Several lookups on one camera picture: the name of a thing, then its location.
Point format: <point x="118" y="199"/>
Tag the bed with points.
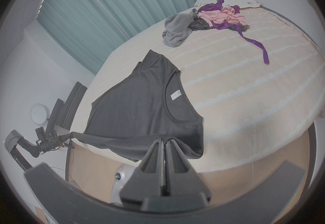
<point x="241" y="86"/>

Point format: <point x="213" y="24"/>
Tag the white printed pillow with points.
<point x="243" y="0"/>

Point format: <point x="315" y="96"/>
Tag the black T-shirt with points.
<point x="139" y="111"/>

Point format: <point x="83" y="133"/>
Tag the grey garment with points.
<point x="177" y="27"/>

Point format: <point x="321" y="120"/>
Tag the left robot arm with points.
<point x="14" y="140"/>

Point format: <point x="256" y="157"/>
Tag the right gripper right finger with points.
<point x="180" y="174"/>

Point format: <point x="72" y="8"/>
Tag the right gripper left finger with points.
<point x="149" y="174"/>

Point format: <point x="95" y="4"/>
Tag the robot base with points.
<point x="124" y="179"/>

